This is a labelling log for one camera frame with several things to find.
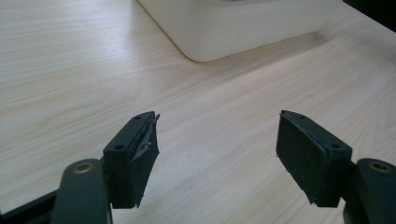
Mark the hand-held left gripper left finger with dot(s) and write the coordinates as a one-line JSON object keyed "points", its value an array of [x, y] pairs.
{"points": [[124, 161]]}

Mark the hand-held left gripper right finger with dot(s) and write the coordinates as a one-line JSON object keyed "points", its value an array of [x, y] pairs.
{"points": [[311, 155]]}

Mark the white plastic container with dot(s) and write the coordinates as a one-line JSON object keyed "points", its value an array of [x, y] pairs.
{"points": [[236, 28]]}

